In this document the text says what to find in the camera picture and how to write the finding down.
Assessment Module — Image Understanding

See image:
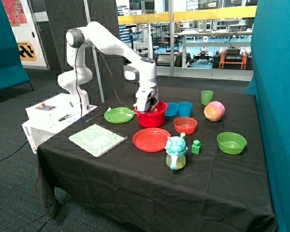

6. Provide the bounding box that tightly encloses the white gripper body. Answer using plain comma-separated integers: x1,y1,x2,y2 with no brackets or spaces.
135,87,159,112

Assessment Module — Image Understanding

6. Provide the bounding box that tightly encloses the green plastic plate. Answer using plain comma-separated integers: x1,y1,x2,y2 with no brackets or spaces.
104,107,134,124

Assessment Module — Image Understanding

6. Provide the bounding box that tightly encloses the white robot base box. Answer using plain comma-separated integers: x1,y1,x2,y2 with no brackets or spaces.
22,93,97,154

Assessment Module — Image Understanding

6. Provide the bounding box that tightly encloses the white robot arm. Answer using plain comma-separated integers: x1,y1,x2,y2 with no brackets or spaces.
58,22,159,115

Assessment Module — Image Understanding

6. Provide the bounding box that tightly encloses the large red bowl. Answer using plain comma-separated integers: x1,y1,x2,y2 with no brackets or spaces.
133,101,167,128

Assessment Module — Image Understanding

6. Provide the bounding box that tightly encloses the blue plastic bowl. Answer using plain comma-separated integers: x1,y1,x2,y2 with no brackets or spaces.
165,102,179,117

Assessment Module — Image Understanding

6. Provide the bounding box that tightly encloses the small red bowl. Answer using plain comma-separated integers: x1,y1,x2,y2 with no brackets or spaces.
174,116,198,135

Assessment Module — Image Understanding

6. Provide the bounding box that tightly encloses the green plastic bowl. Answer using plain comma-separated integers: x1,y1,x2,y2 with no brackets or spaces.
217,132,247,155

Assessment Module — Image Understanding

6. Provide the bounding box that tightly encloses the blue plastic cup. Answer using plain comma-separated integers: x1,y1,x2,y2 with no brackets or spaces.
178,101,192,117

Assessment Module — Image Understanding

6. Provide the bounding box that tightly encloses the red plastic plate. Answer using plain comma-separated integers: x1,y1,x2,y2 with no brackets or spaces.
132,128,171,153

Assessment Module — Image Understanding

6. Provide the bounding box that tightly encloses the turquoise toddler sippy cup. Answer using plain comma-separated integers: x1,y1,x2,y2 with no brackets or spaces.
165,132,188,170

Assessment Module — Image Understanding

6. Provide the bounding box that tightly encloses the green plastic cup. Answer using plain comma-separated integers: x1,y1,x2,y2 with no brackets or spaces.
201,90,214,106

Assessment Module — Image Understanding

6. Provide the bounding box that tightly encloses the black tablecloth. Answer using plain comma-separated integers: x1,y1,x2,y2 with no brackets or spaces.
34,87,278,232

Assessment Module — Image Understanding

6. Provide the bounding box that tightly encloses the green patterned book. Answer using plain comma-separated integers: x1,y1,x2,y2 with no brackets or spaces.
69,124,127,157

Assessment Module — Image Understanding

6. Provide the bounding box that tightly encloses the pastel multicolour soft ball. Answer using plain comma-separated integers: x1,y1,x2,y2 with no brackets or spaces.
204,101,226,122

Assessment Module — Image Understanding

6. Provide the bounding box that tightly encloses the green toy block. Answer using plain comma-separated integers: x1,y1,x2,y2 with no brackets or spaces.
191,140,201,155

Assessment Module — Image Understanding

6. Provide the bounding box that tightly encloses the orange black equipment rack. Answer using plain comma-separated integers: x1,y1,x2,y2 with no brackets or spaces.
218,47,247,70

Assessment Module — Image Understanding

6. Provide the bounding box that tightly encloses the white lab workbench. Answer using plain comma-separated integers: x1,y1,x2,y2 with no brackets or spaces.
174,30,253,71

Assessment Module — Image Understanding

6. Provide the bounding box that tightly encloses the yellow black hazard sign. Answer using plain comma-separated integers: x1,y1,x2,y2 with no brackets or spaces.
17,42,37,62

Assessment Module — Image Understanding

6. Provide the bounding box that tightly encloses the teal partition panel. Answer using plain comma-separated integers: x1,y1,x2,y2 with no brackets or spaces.
246,0,290,232

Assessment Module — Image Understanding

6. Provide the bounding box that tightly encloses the teal sofa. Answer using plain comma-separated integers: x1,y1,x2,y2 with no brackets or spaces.
0,1,30,91

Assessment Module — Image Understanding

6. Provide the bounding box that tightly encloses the red abstract poster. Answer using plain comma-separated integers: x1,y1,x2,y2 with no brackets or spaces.
2,0,28,28

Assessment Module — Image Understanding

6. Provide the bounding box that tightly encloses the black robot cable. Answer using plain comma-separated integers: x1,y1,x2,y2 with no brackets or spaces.
73,42,136,120

